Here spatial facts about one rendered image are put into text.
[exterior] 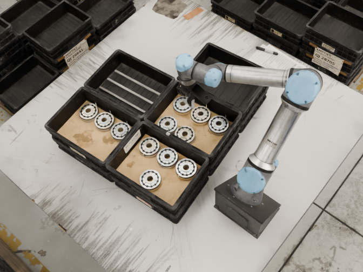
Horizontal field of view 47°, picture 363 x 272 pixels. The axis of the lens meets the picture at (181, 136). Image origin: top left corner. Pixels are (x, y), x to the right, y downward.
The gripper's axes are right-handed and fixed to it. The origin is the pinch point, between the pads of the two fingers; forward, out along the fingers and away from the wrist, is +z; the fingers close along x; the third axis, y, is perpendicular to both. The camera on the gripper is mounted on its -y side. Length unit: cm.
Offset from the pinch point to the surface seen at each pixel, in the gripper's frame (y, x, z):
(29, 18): 180, -22, 65
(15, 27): 183, -9, 63
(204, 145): -10.9, 11.9, 15.7
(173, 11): 66, -64, 37
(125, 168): 14.7, 43.4, 11.6
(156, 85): 32.5, -5.2, 18.0
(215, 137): -12.6, 5.3, 16.6
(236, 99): -9.3, -20.7, 20.1
